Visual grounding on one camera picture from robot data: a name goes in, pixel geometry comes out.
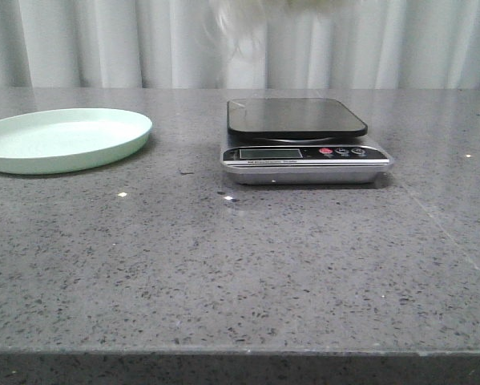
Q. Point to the white vermicelli noodle bundle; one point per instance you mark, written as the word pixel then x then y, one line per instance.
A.
pixel 241 22

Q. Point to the black silver kitchen scale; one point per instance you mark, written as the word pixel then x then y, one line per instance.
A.
pixel 299 141

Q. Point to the light green round plate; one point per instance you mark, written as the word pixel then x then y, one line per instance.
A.
pixel 69 140

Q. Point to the white pleated curtain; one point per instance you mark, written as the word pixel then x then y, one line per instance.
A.
pixel 176 44

